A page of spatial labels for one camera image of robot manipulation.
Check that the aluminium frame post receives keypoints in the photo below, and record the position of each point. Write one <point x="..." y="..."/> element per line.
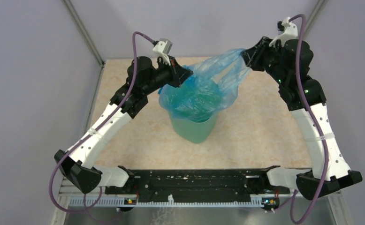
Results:
<point x="319" y="6"/>
<point x="83" y="32"/>

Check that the green plastic trash bin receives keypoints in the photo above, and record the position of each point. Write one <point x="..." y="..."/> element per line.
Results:
<point x="194" y="128"/>

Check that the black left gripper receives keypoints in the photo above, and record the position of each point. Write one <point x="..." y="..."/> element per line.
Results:
<point x="178" y="73"/>

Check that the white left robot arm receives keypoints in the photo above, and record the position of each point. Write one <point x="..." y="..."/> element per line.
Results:
<point x="77" y="163"/>

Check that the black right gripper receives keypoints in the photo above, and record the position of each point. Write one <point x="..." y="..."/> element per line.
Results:
<point x="252" y="56"/>

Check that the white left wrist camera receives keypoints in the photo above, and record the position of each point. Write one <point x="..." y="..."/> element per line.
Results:
<point x="161" y="48"/>

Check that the right aluminium frame post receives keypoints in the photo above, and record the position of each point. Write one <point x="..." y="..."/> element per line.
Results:
<point x="319" y="6"/>

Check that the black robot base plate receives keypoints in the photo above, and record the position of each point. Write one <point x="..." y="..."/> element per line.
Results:
<point x="197" y="186"/>

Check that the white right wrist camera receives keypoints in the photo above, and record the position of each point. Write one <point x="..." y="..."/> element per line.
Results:
<point x="287" y="31"/>

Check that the light blue translucent plastic bag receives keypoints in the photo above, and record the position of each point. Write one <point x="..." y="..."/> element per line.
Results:
<point x="212" y="88"/>

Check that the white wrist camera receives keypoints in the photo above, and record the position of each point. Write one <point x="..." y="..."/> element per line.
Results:
<point x="287" y="31"/>
<point x="161" y="48"/>

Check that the left aluminium frame post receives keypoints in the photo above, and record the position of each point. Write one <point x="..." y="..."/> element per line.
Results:
<point x="83" y="32"/>

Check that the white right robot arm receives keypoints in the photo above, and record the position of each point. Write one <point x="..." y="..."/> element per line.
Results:
<point x="288" y="64"/>

